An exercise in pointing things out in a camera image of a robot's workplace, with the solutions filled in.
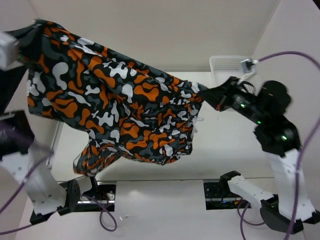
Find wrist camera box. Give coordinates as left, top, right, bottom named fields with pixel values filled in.
left=240, top=58, right=259, bottom=74
left=0, top=31, right=22, bottom=71

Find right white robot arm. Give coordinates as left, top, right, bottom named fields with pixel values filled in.
left=199, top=77, right=320, bottom=236

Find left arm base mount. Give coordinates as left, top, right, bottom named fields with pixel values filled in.
left=74, top=182, right=116, bottom=213

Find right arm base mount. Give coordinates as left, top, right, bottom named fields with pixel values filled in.
left=203, top=180, right=243, bottom=211

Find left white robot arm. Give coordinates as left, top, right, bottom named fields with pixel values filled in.
left=0, top=25, right=100, bottom=225

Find white plastic basket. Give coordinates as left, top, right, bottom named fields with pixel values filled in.
left=209, top=55, right=249, bottom=87

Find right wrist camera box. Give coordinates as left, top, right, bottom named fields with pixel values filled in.
left=240, top=58, right=259, bottom=74

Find orange camouflage shorts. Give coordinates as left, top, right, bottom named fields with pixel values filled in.
left=22, top=19, right=205, bottom=177

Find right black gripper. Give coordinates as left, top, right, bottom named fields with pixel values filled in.
left=197, top=73, right=266, bottom=121

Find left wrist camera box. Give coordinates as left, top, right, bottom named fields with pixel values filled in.
left=0, top=31, right=22, bottom=71

